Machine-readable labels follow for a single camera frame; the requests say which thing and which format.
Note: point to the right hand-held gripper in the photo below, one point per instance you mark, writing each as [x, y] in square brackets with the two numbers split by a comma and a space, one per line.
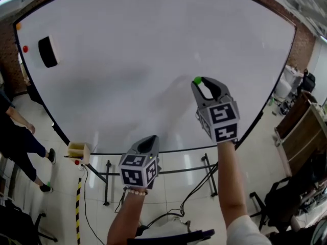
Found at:
[222, 121]

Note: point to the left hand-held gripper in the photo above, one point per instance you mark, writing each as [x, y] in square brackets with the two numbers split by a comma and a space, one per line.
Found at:
[135, 172]

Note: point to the green round magnet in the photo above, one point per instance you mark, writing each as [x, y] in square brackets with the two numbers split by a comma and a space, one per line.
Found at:
[197, 79]

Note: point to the large white whiteboard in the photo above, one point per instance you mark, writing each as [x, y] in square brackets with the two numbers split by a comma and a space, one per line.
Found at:
[153, 47]

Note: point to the person's right forearm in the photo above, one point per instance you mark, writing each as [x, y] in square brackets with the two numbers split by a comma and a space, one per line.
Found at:
[230, 182]

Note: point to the person's left forearm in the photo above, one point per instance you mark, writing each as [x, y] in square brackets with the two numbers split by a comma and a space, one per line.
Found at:
[127, 218]

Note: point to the black metal whiteboard stand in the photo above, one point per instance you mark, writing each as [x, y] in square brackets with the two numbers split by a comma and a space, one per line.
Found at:
[106, 182]

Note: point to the red round magnet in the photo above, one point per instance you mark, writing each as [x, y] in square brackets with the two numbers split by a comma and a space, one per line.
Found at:
[25, 49]
[76, 162]

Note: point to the orange round magnet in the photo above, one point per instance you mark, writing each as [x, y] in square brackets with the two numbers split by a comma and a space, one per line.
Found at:
[19, 26]

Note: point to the small wooden box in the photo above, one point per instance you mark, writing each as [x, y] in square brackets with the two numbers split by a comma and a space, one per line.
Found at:
[79, 152]

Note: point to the white power strip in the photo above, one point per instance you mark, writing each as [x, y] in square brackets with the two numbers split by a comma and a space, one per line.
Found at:
[82, 167]

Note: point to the white machine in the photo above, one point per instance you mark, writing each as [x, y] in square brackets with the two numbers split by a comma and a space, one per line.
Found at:
[287, 82]

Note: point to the yellow black striped floor strip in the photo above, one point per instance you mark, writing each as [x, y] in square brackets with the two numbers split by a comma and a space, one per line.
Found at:
[78, 208]

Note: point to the dark chair backrest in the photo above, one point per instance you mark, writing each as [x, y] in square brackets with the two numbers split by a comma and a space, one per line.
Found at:
[173, 234]

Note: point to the brown wooden partition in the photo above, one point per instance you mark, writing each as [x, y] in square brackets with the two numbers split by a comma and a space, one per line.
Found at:
[301, 134]

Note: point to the black office chair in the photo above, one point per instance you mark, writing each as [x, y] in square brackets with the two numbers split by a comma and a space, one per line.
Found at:
[18, 223]
[281, 200]

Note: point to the white shirt sleeve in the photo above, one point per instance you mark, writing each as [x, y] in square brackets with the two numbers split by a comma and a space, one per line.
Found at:
[246, 232]

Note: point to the black and white board eraser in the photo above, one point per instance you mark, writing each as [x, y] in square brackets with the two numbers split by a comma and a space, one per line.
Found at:
[48, 52]

